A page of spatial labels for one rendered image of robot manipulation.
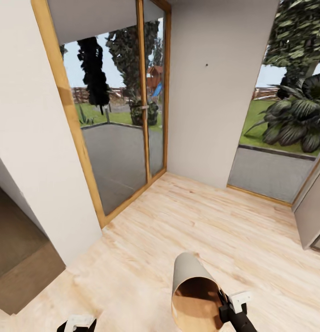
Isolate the trash can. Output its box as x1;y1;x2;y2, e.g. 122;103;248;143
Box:
171;252;224;332

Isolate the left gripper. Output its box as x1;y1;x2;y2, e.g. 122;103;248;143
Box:
57;319;97;332

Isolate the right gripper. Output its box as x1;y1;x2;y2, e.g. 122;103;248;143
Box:
218;291;253;332

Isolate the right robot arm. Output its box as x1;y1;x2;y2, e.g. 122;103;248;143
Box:
218;290;257;332

